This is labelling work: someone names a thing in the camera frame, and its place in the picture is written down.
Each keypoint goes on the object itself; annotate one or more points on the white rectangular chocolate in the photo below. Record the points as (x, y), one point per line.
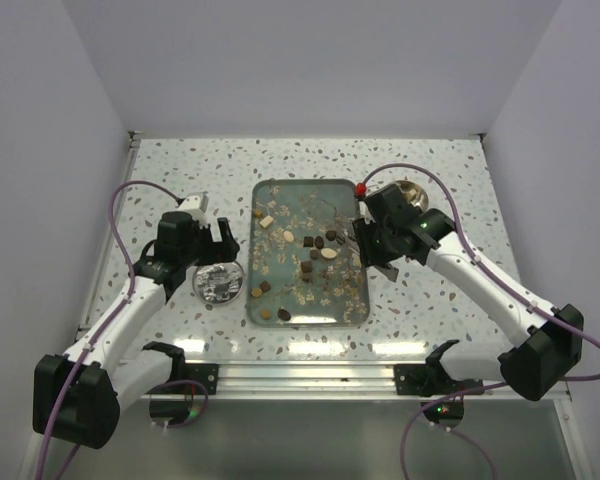
(266, 221)

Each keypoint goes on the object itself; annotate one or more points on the metal serving tongs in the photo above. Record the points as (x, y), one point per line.
(372, 257)

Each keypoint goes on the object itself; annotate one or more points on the white oval chocolate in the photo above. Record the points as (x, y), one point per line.
(328, 253)

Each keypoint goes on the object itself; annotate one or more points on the silver embossed tin lid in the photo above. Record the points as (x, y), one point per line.
(219, 283)

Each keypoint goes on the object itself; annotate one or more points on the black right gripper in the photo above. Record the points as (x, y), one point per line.
(369, 254)

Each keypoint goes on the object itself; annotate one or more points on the aluminium frame rail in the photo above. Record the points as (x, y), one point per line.
(310, 380)

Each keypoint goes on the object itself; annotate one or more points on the round tin container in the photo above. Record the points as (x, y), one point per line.
(414, 194)

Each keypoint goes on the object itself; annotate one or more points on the floral blue serving tray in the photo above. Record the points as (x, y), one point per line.
(335, 293)

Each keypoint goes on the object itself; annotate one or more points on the dark ridged oval chocolate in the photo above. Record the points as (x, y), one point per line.
(284, 314)

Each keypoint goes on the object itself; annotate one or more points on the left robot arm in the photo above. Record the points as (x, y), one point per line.
(79, 395)

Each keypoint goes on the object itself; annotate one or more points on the dark cube chocolate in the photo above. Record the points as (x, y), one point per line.
(306, 265)

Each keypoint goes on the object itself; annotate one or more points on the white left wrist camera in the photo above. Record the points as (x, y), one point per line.
(196, 206)

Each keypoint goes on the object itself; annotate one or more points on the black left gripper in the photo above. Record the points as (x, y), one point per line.
(218, 252)

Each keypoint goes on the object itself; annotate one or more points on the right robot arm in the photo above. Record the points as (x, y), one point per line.
(542, 341)

